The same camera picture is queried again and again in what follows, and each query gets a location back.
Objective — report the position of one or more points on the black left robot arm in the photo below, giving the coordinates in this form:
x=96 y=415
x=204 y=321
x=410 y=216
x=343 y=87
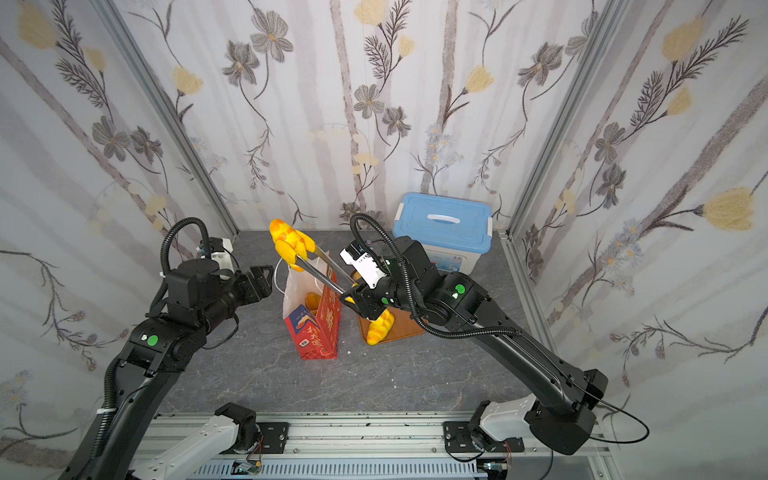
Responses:
x=198 y=292

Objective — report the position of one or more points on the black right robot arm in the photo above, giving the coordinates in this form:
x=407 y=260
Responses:
x=397 y=273

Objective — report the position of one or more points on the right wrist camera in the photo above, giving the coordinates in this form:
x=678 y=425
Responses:
x=364 y=264

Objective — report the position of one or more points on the red paper gift bag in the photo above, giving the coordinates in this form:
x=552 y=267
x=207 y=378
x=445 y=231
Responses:
x=315 y=336

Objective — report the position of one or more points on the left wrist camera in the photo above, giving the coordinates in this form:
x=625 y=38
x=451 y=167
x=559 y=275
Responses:
x=218 y=250

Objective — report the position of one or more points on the yellow ridged bread roll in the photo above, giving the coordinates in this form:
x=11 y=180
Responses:
x=289 y=243

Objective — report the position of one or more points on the brown wooden tray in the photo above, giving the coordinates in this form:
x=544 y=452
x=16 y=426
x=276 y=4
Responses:
x=394 y=325

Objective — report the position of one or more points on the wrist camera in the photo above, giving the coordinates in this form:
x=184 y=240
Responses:
x=218 y=250
x=364 y=264

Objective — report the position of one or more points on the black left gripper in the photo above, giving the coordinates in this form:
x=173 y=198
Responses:
x=255 y=282

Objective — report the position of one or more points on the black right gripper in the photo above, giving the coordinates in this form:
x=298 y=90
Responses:
x=368 y=301

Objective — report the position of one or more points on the yellow steel kitchen tongs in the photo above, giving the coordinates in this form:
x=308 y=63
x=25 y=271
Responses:
x=323 y=267

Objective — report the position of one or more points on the aluminium frame rail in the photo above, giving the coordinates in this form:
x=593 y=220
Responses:
x=389 y=445

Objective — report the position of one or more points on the blue lid storage box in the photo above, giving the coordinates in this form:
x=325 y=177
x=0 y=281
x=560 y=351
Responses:
x=455 y=233

